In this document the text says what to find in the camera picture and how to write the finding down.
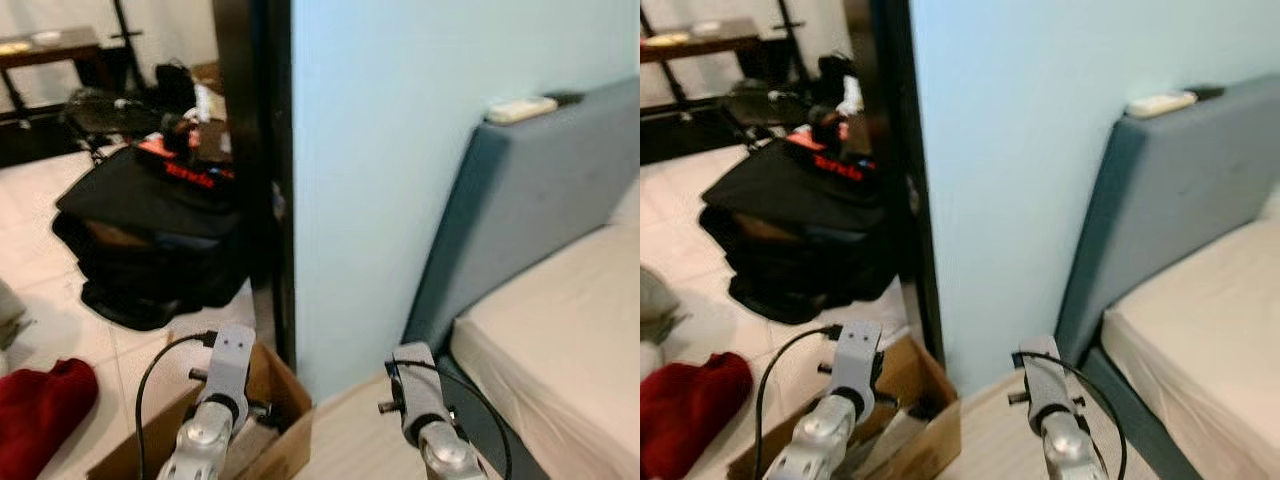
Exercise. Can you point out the olive grey cloth heap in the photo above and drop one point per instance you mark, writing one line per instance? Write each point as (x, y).
(8, 310)
(655, 305)

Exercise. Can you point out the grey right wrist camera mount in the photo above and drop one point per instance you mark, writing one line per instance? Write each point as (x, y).
(1045, 375)
(415, 385)

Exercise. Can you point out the dark brown table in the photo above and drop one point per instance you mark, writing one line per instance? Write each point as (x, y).
(720, 45)
(60, 47)

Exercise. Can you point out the yellow plate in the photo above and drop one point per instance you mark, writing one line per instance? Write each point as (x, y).
(667, 40)
(12, 47)

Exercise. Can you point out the brown cardboard box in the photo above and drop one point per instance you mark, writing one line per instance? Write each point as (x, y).
(285, 440)
(935, 440)

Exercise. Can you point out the black box red lettering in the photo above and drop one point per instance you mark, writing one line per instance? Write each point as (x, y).
(190, 175)
(835, 168)

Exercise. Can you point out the red cloth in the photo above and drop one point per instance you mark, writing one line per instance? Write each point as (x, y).
(690, 410)
(45, 410)

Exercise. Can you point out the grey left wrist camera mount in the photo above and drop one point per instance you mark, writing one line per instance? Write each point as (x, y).
(860, 355)
(232, 360)

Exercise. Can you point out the small black device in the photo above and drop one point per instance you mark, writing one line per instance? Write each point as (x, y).
(1205, 92)
(567, 98)

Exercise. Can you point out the beige sheeted mattress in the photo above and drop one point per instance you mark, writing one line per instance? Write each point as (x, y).
(560, 350)
(1200, 340)

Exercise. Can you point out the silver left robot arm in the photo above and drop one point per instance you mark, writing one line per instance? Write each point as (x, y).
(200, 440)
(820, 440)

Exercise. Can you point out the black tripod stand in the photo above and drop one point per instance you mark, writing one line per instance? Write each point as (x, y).
(125, 30)
(790, 30)

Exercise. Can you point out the white remote control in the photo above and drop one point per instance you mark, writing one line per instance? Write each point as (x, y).
(1160, 103)
(520, 109)

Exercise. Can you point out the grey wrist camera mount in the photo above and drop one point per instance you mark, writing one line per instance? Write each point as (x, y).
(860, 355)
(415, 385)
(232, 360)
(1045, 375)

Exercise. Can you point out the white bowl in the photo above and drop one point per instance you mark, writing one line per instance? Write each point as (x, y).
(46, 38)
(706, 27)

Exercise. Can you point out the black door frame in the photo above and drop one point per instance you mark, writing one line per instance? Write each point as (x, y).
(905, 150)
(265, 150)

